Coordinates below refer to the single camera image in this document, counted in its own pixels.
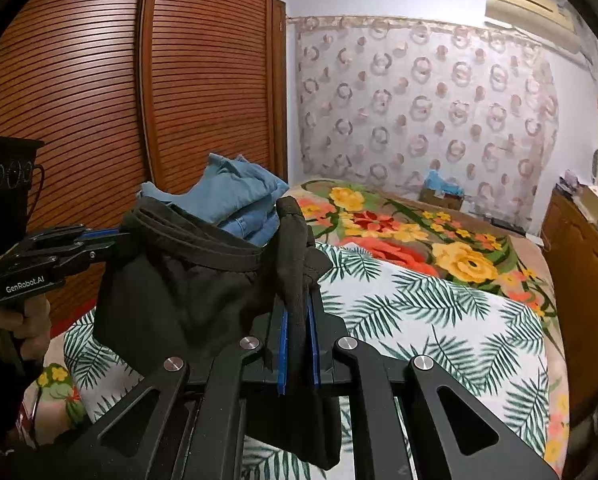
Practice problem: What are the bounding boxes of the blue denim jeans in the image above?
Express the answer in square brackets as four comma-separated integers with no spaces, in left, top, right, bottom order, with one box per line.
[219,205,282,248]

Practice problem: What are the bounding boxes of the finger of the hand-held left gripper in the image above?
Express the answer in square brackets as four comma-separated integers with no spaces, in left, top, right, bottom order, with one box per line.
[34,240,130,266]
[26,226,127,246]

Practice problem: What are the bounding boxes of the leaf print bedsheet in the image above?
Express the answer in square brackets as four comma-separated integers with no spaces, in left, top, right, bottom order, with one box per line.
[63,240,550,480]

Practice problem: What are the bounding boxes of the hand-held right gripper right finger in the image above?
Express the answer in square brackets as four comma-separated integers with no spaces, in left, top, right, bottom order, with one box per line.
[309,295,564,480]

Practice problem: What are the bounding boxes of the cardboard box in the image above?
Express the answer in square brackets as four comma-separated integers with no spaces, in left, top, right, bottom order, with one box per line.
[419,187,464,213]

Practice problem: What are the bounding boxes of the black pants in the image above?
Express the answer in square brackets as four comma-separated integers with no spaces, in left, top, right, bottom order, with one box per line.
[93,195,342,468]

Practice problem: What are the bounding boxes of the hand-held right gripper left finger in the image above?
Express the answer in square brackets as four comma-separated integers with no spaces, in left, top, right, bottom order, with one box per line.
[79,300,289,480]

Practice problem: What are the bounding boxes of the light washed denim pants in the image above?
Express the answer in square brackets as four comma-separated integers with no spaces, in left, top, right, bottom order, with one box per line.
[139,154,290,226]

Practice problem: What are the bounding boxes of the circle pattern sheer curtain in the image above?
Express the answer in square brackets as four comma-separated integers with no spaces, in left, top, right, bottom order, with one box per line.
[291,15,560,226]

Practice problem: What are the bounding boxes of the person's left hand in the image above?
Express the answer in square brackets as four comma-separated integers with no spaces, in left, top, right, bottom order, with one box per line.
[0,296,51,361]

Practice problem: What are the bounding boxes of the wooden dresser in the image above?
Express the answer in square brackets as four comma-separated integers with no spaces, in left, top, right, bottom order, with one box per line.
[541,187,598,441]

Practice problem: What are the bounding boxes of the purple box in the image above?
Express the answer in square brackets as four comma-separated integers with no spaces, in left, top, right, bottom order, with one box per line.
[559,170,582,196]

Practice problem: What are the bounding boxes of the wooden slatted wardrobe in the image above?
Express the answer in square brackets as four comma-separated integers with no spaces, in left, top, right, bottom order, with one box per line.
[0,0,287,331]

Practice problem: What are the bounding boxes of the wall air conditioner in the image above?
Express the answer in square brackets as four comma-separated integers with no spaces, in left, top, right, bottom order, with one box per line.
[484,0,580,53]

